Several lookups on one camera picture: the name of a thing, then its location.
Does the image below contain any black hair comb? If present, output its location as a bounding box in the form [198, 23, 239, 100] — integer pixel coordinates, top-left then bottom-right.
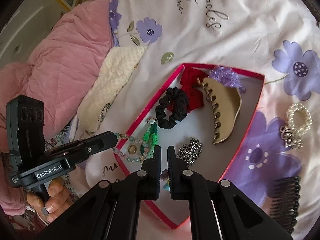
[269, 176, 301, 234]

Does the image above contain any white pearl bracelet with charm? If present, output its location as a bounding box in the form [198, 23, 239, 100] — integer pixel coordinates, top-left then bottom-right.
[279, 102, 313, 149]

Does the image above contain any red shallow jewelry box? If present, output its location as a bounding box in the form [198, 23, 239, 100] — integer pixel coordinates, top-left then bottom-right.
[114, 63, 265, 229]

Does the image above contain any person's left hand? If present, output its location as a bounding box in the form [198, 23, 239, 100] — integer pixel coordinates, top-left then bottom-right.
[27, 177, 73, 224]

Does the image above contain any green beaded hair clip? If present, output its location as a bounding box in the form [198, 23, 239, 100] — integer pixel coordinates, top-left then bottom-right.
[140, 118, 158, 159]

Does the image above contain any cream bobble blanket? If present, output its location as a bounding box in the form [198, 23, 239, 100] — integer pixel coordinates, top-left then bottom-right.
[77, 46, 147, 134]

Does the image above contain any black scrunchie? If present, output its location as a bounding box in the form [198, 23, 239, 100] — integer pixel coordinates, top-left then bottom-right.
[155, 87, 189, 129]

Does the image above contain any beige hair claw clip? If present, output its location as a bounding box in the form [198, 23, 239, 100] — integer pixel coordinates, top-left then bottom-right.
[197, 77, 242, 145]

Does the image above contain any red velvet bow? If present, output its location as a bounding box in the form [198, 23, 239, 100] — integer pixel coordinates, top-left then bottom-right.
[180, 68, 208, 113]

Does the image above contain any pink quilted comforter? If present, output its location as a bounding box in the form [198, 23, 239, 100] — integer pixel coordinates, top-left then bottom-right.
[1, 0, 113, 216]

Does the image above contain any purple flower hair accessory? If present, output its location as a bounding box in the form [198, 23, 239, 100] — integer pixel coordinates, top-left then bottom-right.
[209, 66, 246, 94]

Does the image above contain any white floral bedsheet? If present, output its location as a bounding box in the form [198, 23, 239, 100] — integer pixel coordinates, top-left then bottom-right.
[71, 0, 319, 239]

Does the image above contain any silver chain bracelet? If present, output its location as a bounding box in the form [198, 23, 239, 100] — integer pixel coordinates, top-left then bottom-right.
[176, 138, 203, 167]

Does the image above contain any gold ring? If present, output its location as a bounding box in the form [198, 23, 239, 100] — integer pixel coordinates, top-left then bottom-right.
[127, 143, 139, 156]

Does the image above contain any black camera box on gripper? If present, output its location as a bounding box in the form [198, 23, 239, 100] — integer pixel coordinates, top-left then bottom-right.
[6, 95, 44, 172]

